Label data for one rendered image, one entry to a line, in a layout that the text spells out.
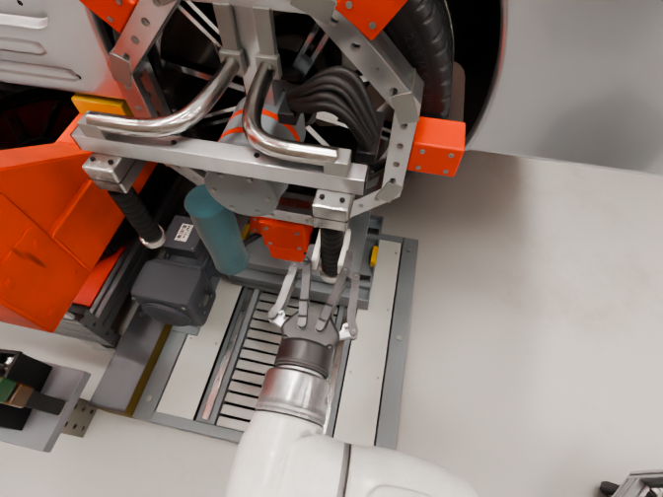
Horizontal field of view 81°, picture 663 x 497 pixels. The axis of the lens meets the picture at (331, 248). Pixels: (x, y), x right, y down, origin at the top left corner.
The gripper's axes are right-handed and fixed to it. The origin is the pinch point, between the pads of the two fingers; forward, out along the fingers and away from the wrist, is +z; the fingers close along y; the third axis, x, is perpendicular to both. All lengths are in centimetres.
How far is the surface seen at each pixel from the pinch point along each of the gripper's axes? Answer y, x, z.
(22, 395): -53, -24, -29
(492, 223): 55, -83, 78
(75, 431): -73, -78, -33
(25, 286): -59, -16, -11
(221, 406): -32, -78, -17
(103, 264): -78, -56, 13
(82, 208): -60, -17, 9
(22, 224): -60, -8, -2
